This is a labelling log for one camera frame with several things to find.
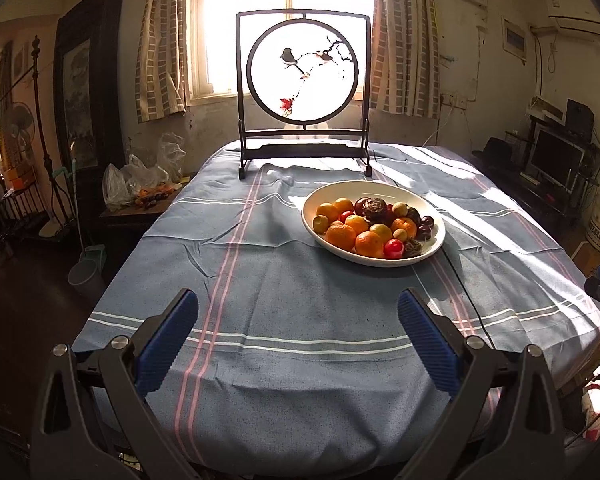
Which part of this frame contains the dark wooden side table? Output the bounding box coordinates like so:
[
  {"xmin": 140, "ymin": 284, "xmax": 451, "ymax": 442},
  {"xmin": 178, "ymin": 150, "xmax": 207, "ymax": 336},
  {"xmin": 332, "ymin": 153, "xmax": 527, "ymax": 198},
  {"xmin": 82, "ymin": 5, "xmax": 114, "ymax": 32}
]
[{"xmin": 99, "ymin": 175, "xmax": 197, "ymax": 281}]

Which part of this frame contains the wall electric panel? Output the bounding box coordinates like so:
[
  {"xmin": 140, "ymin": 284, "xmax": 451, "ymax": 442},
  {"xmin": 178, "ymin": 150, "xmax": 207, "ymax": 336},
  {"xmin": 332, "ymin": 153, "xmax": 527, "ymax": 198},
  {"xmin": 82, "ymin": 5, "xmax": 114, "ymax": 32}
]
[{"xmin": 501, "ymin": 17, "xmax": 528, "ymax": 63}]

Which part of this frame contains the window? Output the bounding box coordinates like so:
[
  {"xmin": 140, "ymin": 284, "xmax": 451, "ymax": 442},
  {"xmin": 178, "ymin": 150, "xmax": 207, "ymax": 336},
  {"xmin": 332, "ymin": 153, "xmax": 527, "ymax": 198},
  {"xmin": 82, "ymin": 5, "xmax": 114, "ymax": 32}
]
[{"xmin": 195, "ymin": 0, "xmax": 381, "ymax": 106}]

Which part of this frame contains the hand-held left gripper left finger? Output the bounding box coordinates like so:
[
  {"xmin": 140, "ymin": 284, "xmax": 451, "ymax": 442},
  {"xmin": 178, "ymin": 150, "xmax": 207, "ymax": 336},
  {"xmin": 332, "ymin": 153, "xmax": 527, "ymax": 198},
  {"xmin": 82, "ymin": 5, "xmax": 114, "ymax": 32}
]
[{"xmin": 27, "ymin": 287, "xmax": 201, "ymax": 480}]

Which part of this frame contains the white air conditioner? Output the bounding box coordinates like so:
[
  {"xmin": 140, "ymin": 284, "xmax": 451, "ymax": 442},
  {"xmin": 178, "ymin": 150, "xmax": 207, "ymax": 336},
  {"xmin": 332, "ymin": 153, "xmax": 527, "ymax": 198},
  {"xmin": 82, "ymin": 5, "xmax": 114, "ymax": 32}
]
[{"xmin": 545, "ymin": 0, "xmax": 600, "ymax": 41}]

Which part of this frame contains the black coat rack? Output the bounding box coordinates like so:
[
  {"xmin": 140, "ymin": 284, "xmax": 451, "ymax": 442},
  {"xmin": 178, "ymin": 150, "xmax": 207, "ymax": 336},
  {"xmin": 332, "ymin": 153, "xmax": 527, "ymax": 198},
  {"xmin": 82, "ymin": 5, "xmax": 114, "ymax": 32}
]
[{"xmin": 30, "ymin": 35, "xmax": 77, "ymax": 228}]

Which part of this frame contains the clear plastic bag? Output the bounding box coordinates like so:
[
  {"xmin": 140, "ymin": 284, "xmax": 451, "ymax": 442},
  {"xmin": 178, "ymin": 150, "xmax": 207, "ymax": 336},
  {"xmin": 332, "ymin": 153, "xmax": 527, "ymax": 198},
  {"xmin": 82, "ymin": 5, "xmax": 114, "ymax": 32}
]
[
  {"xmin": 102, "ymin": 162, "xmax": 133, "ymax": 211},
  {"xmin": 125, "ymin": 132, "xmax": 187, "ymax": 191}
]

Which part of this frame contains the black speaker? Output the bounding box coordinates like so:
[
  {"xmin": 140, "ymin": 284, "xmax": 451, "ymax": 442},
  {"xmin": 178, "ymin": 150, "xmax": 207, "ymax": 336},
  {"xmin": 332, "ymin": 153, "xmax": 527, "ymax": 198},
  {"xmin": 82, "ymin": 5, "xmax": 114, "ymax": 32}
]
[{"xmin": 565, "ymin": 99, "xmax": 595, "ymax": 133}]

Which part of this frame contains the computer monitor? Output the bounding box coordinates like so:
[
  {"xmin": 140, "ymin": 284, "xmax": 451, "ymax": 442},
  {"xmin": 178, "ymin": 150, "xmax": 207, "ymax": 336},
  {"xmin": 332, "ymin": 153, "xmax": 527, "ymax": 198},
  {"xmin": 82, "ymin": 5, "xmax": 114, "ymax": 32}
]
[{"xmin": 525, "ymin": 125, "xmax": 588, "ymax": 191}]

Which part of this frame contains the blue striped tablecloth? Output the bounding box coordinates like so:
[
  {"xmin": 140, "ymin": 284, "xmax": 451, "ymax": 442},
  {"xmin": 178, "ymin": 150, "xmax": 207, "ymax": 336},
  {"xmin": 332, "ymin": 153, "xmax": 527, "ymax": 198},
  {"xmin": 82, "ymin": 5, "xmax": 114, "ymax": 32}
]
[{"xmin": 70, "ymin": 140, "xmax": 600, "ymax": 466}]

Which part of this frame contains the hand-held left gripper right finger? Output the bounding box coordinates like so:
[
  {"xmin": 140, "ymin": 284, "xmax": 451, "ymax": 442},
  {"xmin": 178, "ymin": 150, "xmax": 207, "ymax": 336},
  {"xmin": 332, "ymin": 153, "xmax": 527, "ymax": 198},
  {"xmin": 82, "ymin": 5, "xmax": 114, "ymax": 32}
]
[{"xmin": 395, "ymin": 287, "xmax": 581, "ymax": 480}]

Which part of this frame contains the large orange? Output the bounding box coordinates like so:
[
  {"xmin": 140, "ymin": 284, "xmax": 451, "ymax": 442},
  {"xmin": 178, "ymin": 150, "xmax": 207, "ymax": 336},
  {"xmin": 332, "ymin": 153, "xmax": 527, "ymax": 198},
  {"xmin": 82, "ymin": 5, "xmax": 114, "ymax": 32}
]
[{"xmin": 325, "ymin": 223, "xmax": 357, "ymax": 251}]

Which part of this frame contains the white plate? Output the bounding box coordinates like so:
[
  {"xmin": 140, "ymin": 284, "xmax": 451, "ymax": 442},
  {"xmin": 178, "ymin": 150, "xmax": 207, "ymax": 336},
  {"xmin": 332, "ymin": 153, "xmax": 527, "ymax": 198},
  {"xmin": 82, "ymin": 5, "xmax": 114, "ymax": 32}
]
[{"xmin": 301, "ymin": 180, "xmax": 447, "ymax": 268}]

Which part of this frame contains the green stool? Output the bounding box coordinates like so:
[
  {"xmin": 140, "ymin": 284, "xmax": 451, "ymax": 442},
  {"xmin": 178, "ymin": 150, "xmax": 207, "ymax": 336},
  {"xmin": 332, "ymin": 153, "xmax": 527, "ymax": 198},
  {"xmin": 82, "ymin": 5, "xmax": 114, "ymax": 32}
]
[{"xmin": 77, "ymin": 245, "xmax": 109, "ymax": 271}]

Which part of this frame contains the grey trash bin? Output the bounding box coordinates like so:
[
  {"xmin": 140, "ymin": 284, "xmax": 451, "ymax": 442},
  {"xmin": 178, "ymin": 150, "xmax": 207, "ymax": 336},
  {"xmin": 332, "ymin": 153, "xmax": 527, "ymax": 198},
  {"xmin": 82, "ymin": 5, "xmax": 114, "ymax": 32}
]
[{"xmin": 68, "ymin": 258, "xmax": 106, "ymax": 302}]

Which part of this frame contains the black hat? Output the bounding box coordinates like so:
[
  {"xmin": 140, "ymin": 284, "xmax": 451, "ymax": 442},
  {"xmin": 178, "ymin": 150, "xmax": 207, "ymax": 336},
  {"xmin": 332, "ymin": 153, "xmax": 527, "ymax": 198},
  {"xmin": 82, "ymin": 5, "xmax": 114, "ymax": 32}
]
[{"xmin": 472, "ymin": 137, "xmax": 519, "ymax": 162}]

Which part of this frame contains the tall dark framed painting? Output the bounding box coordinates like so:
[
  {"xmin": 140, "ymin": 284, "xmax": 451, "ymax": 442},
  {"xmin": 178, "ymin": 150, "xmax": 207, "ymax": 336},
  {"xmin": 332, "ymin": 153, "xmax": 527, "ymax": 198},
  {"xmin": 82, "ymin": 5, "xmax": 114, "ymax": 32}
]
[{"xmin": 54, "ymin": 0, "xmax": 131, "ymax": 211}]

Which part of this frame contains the standing fan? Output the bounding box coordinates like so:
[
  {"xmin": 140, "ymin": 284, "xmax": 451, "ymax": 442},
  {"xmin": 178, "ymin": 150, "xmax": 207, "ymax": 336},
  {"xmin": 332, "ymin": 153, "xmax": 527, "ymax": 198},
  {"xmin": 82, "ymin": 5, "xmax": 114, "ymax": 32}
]
[{"xmin": 0, "ymin": 101, "xmax": 37, "ymax": 161}]

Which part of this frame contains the bird painting table screen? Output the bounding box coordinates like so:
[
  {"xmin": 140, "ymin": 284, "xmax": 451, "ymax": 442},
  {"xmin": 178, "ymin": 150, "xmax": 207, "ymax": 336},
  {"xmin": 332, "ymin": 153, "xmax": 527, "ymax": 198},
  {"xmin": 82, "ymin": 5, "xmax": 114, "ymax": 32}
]
[{"xmin": 235, "ymin": 8, "xmax": 373, "ymax": 181}]

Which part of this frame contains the checked curtain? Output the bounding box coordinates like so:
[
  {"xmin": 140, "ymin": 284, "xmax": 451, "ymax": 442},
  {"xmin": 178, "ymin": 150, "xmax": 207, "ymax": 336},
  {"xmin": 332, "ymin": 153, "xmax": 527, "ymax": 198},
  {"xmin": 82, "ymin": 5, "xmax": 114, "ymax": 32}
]
[
  {"xmin": 370, "ymin": 0, "xmax": 441, "ymax": 120},
  {"xmin": 134, "ymin": 0, "xmax": 206, "ymax": 123}
]

